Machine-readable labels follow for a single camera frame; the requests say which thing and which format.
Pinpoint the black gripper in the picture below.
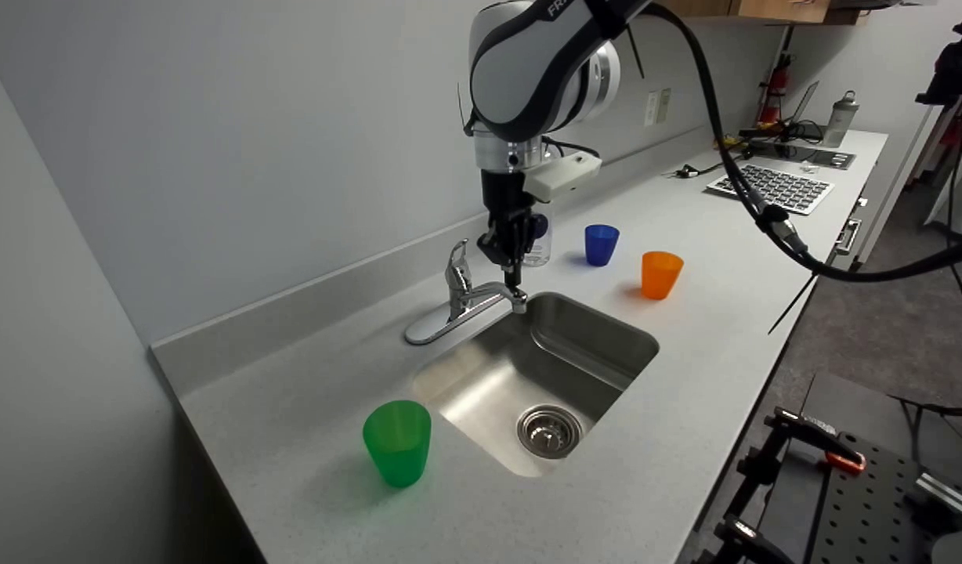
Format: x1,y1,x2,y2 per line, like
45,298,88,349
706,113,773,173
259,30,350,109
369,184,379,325
474,167,556,298

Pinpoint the chrome sink faucet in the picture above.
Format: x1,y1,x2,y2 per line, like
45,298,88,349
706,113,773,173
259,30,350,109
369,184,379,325
397,239,534,349

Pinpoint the blue plastic cup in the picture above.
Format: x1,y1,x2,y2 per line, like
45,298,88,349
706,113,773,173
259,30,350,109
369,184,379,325
583,221,623,268

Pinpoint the stainless steel sink basin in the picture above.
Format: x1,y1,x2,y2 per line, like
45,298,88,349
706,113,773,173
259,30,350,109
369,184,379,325
407,289,663,482

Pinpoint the orange plastic cup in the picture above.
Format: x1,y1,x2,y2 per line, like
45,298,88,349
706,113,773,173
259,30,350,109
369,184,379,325
638,247,688,302

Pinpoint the green plastic cup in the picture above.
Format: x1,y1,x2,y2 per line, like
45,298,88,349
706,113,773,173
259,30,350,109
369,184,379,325
359,398,434,492

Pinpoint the white computer keyboard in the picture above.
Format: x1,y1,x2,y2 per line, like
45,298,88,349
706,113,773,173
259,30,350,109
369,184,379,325
703,159,833,220

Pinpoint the black flat tray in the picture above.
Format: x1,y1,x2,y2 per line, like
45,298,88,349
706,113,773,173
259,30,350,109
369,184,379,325
736,134,858,173

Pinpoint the black clamp with orange grip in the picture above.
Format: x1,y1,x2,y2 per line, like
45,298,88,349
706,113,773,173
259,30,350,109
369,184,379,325
697,404,872,564

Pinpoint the grey metal drink bottle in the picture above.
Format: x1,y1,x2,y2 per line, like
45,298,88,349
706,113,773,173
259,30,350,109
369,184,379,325
822,87,862,151

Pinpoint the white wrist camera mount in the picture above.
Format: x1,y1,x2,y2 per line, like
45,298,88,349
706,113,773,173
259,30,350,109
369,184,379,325
524,147,605,207

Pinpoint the white wall outlet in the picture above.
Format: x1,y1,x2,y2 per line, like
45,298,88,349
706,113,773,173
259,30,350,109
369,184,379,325
643,84,674,132

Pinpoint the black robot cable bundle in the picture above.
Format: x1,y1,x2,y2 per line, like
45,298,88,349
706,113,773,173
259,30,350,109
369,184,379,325
623,0,962,284

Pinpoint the wooden wall shelf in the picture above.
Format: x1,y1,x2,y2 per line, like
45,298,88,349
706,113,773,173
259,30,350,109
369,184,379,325
654,0,881,27

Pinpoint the black camera tripod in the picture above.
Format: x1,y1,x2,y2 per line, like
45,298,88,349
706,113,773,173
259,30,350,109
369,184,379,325
912,0,962,227

